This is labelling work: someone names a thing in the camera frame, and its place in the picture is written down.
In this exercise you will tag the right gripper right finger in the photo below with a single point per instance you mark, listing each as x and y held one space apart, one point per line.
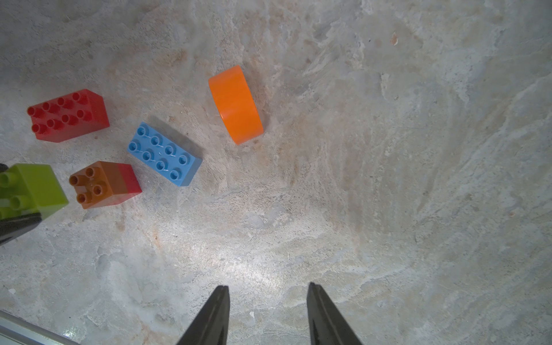
326 323

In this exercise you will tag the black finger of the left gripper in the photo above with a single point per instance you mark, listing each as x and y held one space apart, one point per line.
16 217

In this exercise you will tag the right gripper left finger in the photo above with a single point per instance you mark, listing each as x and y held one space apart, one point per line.
211 324

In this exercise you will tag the green 2x2 lego brick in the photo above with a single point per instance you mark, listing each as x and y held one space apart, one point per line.
30 189

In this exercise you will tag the brown 2x2 lego brick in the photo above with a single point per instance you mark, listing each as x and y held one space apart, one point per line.
98 185

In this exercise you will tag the red 2x2 lego brick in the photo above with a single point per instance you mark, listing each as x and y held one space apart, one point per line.
129 178

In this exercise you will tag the red 2x4 lego brick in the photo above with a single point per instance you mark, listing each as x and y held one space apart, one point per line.
67 117

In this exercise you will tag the blue 2x4 lego brick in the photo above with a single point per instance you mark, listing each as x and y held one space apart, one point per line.
163 155

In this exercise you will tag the orange half-round lego piece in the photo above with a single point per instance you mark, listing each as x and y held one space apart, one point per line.
235 104

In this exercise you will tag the aluminium mounting rail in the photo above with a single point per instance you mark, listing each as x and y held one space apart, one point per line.
17 331

